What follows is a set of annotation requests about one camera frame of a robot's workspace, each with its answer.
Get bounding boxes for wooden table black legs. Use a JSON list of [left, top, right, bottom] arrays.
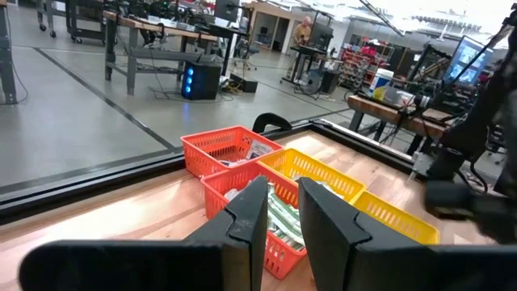
[[347, 95, 457, 157]]

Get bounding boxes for person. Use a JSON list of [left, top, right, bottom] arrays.
[[292, 15, 313, 48]]

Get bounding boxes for grey metal table leg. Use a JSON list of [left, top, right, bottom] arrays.
[[0, 0, 19, 105]]

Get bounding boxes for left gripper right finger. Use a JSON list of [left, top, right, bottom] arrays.
[[297, 176, 435, 291]]

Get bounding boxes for black office chair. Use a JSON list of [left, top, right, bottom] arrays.
[[233, 38, 260, 72]]

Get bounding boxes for black computer monitor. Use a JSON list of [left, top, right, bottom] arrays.
[[213, 0, 242, 23]]

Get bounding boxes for white tub blue label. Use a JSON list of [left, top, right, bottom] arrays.
[[369, 67, 395, 100]]

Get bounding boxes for small black floor fan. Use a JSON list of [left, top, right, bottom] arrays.
[[299, 70, 324, 97]]

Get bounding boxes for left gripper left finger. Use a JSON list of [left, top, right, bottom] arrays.
[[183, 175, 270, 291]]

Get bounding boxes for black rolling cart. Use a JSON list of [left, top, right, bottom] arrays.
[[36, 0, 108, 45]]

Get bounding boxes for black computer tower blue lights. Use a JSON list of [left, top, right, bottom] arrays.
[[181, 60, 222, 101]]

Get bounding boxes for orange-red plastic basket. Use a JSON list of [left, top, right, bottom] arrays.
[[180, 124, 284, 179], [200, 161, 308, 280]]

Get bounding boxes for black standing desk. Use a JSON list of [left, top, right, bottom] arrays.
[[280, 22, 336, 86]]

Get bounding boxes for black box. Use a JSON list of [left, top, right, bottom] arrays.
[[229, 72, 259, 94]]

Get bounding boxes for yellow plastic basket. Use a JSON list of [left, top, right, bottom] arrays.
[[258, 147, 367, 203], [350, 190, 440, 246]]

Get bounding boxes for red parts shelf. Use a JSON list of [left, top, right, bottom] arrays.
[[338, 44, 395, 90]]

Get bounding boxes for black clamp handle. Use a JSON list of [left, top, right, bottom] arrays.
[[252, 112, 293, 134]]

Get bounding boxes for wooden workbench grey legs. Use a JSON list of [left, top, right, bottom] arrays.
[[103, 10, 250, 96]]

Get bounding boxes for lit display screen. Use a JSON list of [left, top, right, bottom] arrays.
[[443, 35, 494, 86]]

